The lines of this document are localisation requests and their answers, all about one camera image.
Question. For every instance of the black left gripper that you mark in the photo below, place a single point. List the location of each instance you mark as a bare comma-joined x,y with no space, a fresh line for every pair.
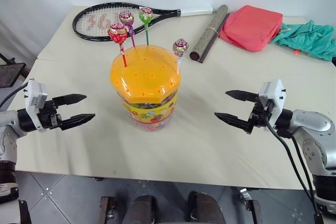
48,117

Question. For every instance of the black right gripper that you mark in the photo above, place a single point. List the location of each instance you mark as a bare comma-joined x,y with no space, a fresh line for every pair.
258,116

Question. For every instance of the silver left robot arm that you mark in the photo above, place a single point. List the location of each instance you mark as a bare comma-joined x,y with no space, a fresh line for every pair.
10,124

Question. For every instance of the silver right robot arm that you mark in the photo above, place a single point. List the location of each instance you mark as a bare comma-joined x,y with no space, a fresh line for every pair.
312,140

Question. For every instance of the orange-lidded lollipop jar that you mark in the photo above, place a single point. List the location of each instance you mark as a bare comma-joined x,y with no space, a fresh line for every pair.
146,86

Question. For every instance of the white-stick wrapped lollipop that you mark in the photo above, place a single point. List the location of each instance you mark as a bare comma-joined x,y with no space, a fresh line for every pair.
180,48

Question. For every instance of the red wrapped lollipop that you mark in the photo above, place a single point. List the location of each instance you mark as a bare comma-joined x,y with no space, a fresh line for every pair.
118,35

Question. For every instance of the purple wrapped lollipop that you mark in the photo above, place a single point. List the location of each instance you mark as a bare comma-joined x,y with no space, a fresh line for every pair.
127,19

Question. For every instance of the green wrapped lollipop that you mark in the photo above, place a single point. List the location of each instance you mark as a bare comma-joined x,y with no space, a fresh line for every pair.
146,16

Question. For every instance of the black metal stand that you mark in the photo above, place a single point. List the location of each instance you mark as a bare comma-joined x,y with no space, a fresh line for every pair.
10,73

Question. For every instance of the rolled brown mat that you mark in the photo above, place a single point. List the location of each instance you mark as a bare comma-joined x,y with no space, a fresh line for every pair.
208,33

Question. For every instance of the red folded cloth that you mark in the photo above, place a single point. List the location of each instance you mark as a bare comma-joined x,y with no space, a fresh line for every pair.
252,27

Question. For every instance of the black tennis racket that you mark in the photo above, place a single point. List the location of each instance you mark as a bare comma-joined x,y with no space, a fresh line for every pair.
105,22

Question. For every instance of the teal crumpled cloth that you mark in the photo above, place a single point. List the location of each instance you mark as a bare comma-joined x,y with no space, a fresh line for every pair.
309,39

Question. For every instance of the dark rounded robot foot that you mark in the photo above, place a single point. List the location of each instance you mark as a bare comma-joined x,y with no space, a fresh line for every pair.
203,208
140,209

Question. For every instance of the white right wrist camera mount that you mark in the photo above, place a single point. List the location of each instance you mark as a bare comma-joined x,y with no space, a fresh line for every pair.
274,95

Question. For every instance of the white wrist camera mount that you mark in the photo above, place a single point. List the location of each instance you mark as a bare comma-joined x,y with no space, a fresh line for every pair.
33,98
274,95

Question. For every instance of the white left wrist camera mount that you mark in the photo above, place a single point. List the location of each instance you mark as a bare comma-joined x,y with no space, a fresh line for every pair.
33,98

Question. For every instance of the dark metal bracket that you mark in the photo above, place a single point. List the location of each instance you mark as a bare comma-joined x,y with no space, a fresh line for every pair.
107,209
252,205

